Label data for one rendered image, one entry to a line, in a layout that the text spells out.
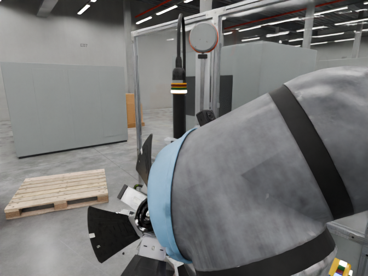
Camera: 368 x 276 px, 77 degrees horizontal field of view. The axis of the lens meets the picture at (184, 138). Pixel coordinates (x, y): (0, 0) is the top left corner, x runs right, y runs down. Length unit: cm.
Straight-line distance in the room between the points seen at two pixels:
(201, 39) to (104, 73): 515
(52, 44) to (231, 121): 1280
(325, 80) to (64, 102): 602
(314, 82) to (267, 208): 9
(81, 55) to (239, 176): 1302
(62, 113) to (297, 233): 603
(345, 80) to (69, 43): 1299
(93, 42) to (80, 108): 756
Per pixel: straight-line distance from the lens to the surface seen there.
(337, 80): 19
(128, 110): 876
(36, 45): 1284
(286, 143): 16
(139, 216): 84
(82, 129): 627
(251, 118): 18
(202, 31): 135
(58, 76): 609
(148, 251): 84
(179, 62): 64
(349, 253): 138
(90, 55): 1325
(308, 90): 18
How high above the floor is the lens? 164
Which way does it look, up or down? 14 degrees down
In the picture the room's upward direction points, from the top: straight up
